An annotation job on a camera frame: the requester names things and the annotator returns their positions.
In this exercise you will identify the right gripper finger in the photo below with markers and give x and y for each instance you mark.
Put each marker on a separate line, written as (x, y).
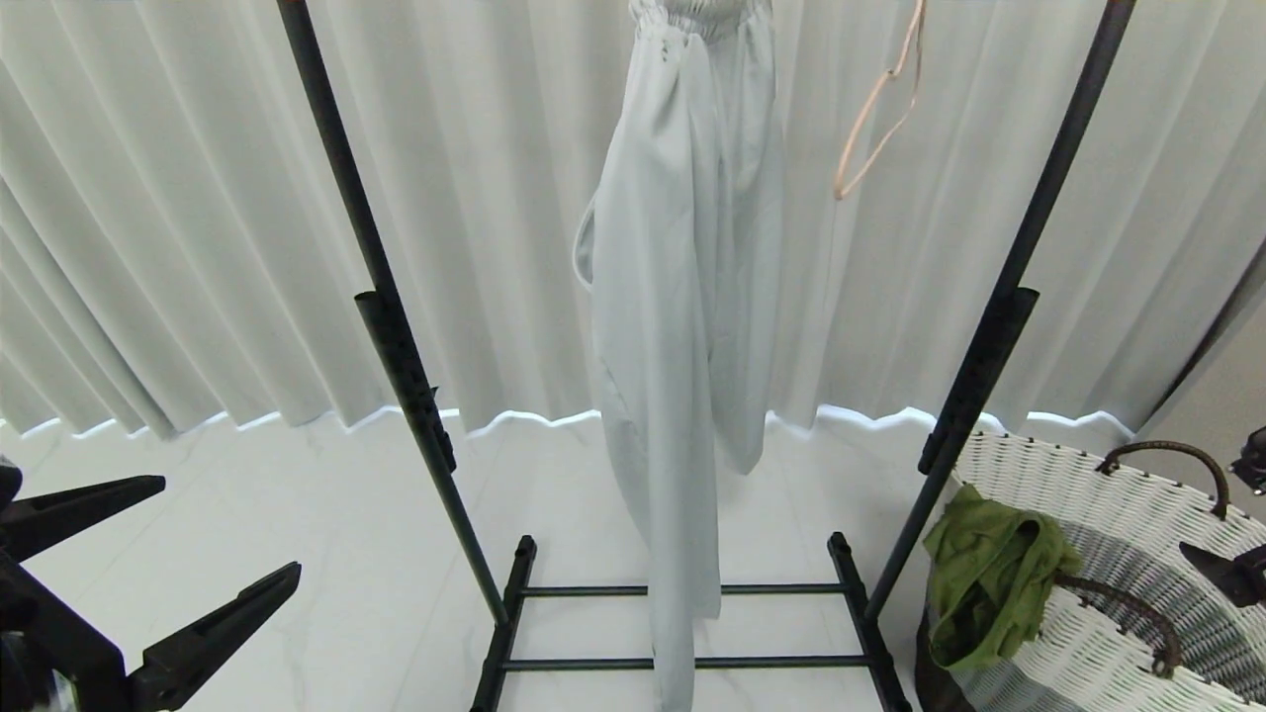
(1241, 583)

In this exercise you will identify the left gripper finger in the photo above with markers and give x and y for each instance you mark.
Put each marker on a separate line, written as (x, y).
(69, 514)
(208, 643)

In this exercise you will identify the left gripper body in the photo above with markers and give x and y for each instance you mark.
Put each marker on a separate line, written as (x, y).
(49, 663)

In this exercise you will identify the green garment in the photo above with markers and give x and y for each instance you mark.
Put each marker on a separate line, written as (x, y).
(989, 574)

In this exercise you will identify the pink clothes hanger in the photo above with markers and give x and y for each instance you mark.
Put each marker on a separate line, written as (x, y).
(839, 188)

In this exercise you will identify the pale grey shorts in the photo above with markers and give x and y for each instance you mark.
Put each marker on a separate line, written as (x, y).
(682, 297)

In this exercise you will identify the white laundry basket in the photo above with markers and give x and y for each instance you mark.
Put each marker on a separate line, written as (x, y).
(1009, 465)

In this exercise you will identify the black clothes rack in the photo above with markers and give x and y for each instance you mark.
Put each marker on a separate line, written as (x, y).
(336, 148)

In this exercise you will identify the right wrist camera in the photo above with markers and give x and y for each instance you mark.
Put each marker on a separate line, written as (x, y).
(1251, 460)

